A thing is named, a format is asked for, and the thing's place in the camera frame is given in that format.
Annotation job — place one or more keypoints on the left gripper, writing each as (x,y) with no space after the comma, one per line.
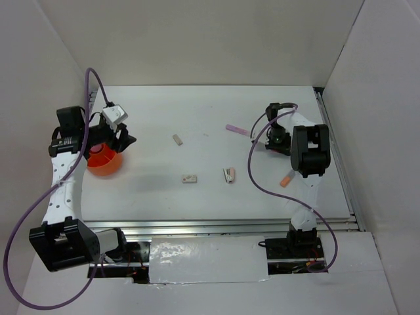
(125,140)

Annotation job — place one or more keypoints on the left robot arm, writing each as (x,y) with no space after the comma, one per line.
(63,240)

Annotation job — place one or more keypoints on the beige eraser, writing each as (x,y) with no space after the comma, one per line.
(177,139)

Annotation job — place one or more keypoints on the orange highlighter marker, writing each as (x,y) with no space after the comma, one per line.
(287,179)

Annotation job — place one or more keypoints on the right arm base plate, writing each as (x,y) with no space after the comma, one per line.
(283,260)

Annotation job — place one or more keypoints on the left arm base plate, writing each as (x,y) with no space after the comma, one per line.
(131,264)

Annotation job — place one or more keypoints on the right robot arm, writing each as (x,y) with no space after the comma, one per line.
(307,144)

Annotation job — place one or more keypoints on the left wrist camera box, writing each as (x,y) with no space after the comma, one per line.
(114,115)

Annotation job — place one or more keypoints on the aluminium front rail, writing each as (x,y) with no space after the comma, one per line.
(148,228)

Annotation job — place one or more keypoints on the pink mini stapler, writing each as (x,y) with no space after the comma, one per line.
(229,175)

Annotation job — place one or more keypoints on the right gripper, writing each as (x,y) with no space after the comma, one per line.
(284,148)

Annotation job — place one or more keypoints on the staples box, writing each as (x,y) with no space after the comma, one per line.
(189,179)

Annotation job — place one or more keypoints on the white cover sheet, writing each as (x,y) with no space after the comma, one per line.
(208,260)

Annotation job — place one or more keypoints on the lilac highlighter marker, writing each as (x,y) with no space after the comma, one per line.
(237,130)

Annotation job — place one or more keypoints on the orange round pen holder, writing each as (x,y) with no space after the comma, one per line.
(104,163)

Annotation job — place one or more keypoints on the pink round container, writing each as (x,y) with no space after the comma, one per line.
(96,149)

